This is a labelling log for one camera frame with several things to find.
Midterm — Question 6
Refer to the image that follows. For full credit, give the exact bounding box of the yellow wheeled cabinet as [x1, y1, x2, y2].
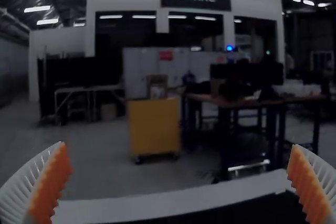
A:
[127, 96, 182, 165]

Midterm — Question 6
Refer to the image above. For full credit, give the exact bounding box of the black mat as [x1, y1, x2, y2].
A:
[50, 190, 308, 224]

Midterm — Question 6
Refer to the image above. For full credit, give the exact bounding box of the blue frame table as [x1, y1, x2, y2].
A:
[183, 92, 328, 183]

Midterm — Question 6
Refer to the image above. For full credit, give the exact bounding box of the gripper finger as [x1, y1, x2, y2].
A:
[286, 144, 336, 224]
[0, 141, 75, 224]

